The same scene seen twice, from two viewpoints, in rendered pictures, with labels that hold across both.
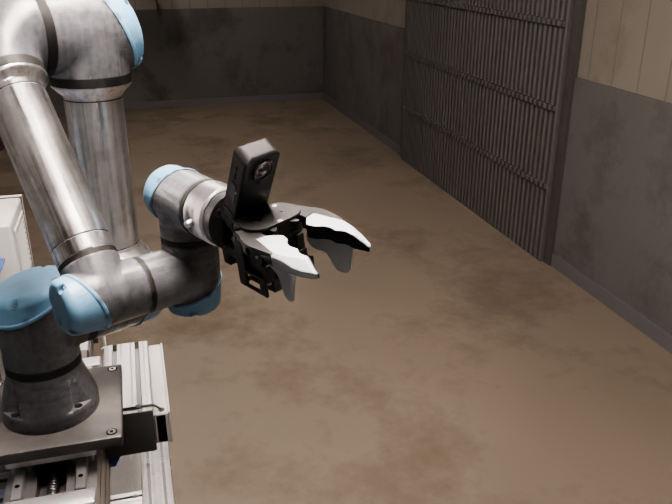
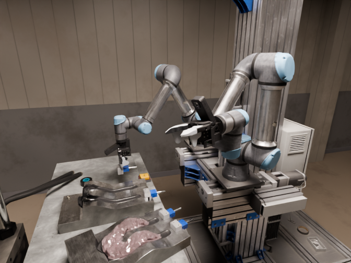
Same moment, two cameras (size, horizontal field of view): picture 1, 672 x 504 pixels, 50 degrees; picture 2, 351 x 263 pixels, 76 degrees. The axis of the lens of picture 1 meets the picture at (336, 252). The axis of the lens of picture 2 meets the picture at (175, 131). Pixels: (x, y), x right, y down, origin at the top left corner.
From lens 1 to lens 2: 0.94 m
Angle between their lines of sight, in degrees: 83
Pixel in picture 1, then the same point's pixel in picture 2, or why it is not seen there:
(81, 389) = (235, 172)
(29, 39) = (245, 66)
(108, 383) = (252, 181)
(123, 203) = (264, 126)
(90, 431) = (226, 182)
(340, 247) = (192, 136)
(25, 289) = not seen: hidden behind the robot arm
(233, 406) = not seen: outside the picture
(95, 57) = (264, 74)
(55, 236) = not seen: hidden behind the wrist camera
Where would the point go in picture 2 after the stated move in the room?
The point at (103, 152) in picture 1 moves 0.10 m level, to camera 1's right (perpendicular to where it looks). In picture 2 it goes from (261, 106) to (270, 111)
